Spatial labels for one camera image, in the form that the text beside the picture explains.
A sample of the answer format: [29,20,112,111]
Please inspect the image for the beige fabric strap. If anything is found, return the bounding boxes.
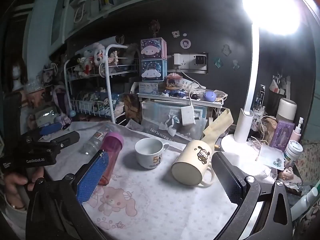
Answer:
[202,109,234,151]

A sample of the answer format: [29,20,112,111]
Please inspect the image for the white cylinder bottle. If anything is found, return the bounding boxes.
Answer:
[276,98,298,128]

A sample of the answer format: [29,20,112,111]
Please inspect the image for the clear plastic bottle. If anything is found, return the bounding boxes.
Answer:
[80,129,107,155]

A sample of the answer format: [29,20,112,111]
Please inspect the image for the purple round gadget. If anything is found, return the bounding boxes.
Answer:
[204,91,217,103]

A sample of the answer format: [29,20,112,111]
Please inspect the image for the pink cartoon storage box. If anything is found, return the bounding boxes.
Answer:
[140,38,167,61]

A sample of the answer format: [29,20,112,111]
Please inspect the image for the white charger cable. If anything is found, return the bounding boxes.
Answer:
[179,65,200,108]

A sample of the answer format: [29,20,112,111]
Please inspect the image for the white power adapter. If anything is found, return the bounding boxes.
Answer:
[181,106,196,126]

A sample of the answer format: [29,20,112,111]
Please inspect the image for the clear bag with ribbon print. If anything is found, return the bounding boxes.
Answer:
[141,100,208,141]

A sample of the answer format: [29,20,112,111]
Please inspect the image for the white labelled small box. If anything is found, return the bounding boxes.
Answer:
[139,81,159,96]

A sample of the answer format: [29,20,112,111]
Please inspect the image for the white cup with printed label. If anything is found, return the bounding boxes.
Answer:
[135,137,170,169]

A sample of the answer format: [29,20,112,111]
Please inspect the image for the white jar with green label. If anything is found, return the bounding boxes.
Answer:
[283,140,304,167]

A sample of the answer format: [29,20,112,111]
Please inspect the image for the box of wooden clips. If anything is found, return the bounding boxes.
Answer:
[122,94,142,124]

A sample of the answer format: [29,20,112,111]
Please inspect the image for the small doll figurine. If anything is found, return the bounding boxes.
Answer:
[165,73,185,91]

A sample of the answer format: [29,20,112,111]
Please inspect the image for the blue cartoon storage box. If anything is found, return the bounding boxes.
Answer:
[141,60,168,82]

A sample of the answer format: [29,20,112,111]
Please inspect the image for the white green tube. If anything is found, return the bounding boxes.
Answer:
[290,180,320,221]

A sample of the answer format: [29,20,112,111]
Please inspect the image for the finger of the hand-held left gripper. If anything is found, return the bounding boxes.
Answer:
[49,131,81,154]
[37,122,63,137]

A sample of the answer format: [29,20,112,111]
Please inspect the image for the white desk riser shelf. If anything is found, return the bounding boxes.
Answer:
[137,81,228,110]

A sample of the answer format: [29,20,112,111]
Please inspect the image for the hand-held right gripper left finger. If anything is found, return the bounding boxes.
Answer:
[25,150,110,240]

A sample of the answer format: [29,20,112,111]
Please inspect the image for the small brown fan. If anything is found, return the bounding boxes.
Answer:
[148,19,161,39]

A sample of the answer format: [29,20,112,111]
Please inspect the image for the person's left forearm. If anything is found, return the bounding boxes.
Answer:
[0,189,28,233]

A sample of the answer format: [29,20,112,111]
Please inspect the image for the black pen holder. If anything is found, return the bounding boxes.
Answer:
[269,75,292,118]

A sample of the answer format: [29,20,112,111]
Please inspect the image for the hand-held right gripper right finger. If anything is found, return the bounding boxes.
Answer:
[212,151,293,240]

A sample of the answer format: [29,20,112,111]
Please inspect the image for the mannequin head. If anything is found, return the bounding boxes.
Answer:
[11,59,28,91]

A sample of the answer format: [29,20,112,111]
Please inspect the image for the small bear figurine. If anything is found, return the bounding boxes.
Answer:
[278,167,300,184]

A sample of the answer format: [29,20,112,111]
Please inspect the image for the white mug with handle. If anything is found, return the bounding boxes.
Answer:
[74,0,94,23]

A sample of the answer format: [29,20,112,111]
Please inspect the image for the white desk lamp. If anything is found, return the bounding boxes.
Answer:
[220,0,301,157]

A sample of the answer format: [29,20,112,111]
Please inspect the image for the cream cup with dog print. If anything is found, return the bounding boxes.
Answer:
[171,140,216,187]

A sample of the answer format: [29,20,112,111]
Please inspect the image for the white charger plug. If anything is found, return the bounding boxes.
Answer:
[174,53,187,67]

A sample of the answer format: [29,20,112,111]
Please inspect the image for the wall socket panel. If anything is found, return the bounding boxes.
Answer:
[167,52,209,74]

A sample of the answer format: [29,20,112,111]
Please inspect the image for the person's left hand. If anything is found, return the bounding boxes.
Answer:
[2,166,45,193]

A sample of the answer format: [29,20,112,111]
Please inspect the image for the pink translucent bottle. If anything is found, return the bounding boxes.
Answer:
[97,132,124,186]

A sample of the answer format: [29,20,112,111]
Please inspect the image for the white printed bear cloth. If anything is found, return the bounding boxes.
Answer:
[44,121,250,240]

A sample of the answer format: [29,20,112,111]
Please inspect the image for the white wire rack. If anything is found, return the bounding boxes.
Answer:
[64,44,141,125]

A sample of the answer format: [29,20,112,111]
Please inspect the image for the pink pump bottle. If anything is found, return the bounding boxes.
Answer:
[290,117,304,143]

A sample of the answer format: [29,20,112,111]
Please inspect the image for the white wall shelf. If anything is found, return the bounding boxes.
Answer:
[65,0,247,40]

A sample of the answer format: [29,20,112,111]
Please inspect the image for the purple carton box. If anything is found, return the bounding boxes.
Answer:
[271,120,295,152]

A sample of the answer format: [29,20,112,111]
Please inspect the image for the white plush toy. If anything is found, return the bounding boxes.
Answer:
[84,42,107,64]

